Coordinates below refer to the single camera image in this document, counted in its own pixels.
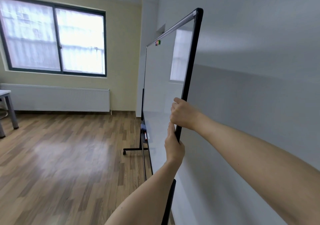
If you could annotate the person's right hand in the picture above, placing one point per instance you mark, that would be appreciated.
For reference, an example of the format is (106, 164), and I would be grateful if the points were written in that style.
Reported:
(185, 114)

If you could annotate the person's left hand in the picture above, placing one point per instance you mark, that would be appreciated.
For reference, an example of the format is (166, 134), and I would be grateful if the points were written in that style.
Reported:
(173, 148)

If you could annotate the person's left thumb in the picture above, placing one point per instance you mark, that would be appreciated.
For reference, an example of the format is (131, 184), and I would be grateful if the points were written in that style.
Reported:
(171, 132)

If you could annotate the person's right fingers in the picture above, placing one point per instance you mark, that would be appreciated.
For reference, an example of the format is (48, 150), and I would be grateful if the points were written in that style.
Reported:
(175, 108)

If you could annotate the black-framed whiteboard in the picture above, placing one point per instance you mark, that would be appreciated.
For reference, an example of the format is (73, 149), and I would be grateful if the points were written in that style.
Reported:
(162, 82)

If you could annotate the person's left forearm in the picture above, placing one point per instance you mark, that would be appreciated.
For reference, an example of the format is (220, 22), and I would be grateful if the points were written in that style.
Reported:
(147, 197)

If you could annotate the person's right forearm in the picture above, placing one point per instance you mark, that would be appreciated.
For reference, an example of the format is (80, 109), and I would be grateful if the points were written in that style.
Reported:
(250, 154)

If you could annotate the red whiteboard marker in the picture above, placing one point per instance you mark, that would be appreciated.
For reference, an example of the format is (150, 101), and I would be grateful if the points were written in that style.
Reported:
(145, 135)

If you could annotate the dark whiteboard eraser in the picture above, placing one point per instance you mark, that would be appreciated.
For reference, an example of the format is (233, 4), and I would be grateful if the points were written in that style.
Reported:
(143, 126)

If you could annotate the whiteboard marker tray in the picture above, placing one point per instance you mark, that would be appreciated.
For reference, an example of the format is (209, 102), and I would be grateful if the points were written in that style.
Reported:
(144, 142)

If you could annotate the black rolling whiteboard stand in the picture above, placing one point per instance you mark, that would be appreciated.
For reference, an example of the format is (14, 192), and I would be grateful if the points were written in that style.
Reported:
(168, 202)

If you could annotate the white panel radiator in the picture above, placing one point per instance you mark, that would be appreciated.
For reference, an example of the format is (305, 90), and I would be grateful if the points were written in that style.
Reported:
(57, 98)

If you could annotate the dark-framed window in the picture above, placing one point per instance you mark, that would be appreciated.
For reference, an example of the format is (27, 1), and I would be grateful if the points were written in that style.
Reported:
(55, 35)

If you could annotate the white table with grey legs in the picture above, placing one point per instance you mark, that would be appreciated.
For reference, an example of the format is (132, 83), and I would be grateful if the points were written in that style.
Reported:
(10, 107)

